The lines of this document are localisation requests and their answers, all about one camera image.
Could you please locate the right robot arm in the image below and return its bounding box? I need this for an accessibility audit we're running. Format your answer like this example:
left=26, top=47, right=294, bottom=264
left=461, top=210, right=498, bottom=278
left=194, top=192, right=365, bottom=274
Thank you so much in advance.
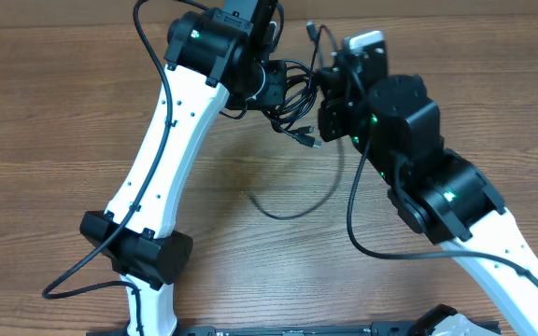
left=316, top=31, right=538, bottom=335

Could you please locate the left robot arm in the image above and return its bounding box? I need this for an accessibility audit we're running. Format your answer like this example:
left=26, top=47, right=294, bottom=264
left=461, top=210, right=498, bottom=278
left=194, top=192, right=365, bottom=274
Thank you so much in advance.
left=79, top=1, right=286, bottom=335

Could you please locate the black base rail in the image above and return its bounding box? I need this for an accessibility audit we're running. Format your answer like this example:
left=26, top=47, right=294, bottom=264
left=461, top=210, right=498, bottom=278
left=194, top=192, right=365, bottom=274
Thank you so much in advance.
left=86, top=303, right=503, bottom=336

